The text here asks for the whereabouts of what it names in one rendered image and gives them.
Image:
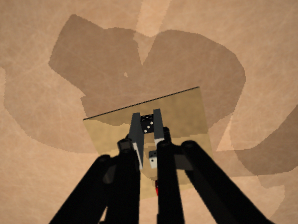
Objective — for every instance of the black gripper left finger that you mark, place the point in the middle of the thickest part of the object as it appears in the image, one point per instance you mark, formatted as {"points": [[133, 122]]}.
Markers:
{"points": [[121, 190]]}

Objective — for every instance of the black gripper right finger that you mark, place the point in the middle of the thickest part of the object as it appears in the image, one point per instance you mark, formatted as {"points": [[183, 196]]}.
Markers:
{"points": [[225, 201]]}

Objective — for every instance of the tan flat mat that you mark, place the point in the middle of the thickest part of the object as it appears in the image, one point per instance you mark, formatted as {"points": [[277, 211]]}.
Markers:
{"points": [[182, 112]]}

